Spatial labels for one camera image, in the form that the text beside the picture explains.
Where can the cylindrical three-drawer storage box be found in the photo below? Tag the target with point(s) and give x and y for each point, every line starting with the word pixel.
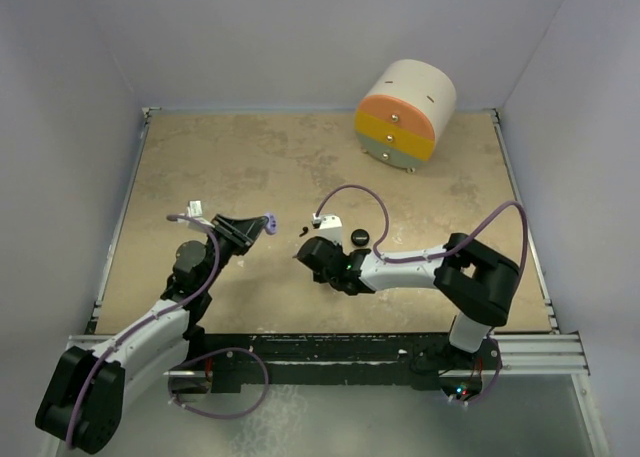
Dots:
pixel 402 116

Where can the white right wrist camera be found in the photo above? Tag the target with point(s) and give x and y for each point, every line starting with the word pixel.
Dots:
pixel 328 227

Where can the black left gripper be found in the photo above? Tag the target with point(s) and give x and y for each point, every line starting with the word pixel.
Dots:
pixel 240 233

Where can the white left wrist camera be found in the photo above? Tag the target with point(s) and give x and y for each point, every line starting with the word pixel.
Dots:
pixel 194 210

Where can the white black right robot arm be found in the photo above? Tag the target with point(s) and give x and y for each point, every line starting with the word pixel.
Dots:
pixel 479 281

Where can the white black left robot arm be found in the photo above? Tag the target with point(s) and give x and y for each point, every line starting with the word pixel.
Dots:
pixel 90 388

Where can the purple round earbud charging case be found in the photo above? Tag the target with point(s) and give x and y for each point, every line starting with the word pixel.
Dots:
pixel 271 226

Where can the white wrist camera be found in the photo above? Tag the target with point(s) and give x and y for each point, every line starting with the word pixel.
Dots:
pixel 328 227
pixel 194 210

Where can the aluminium table frame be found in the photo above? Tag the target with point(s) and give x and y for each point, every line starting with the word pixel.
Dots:
pixel 550 353

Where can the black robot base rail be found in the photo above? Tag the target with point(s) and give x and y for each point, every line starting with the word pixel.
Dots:
pixel 421 361

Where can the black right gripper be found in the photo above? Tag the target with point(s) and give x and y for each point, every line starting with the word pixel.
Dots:
pixel 320 277

